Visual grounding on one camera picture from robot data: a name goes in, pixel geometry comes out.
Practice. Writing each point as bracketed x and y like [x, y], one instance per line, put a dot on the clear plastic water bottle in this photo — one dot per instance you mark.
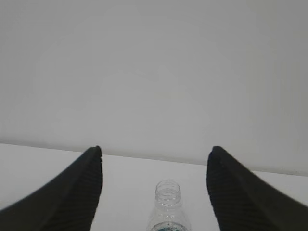
[168, 213]

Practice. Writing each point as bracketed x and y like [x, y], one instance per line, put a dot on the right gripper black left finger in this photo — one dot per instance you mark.
[66, 203]

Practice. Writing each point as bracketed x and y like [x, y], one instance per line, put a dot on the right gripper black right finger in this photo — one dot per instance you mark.
[242, 201]

